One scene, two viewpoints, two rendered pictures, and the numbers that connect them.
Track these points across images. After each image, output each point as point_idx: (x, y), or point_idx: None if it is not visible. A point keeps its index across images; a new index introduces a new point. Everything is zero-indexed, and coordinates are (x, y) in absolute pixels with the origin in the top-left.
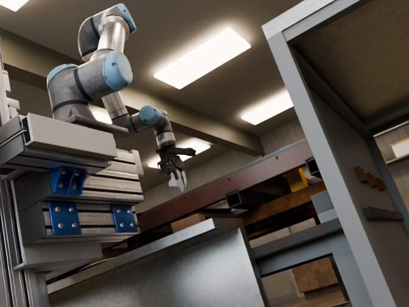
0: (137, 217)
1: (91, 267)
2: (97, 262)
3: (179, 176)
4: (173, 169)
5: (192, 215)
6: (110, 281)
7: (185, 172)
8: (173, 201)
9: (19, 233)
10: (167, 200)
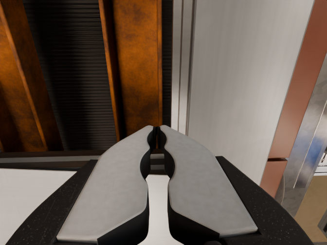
0: (279, 183)
1: (319, 159)
2: (281, 187)
3: (206, 166)
4: (297, 226)
5: (46, 153)
6: None
7: (51, 219)
8: (325, 51)
9: None
10: (281, 111)
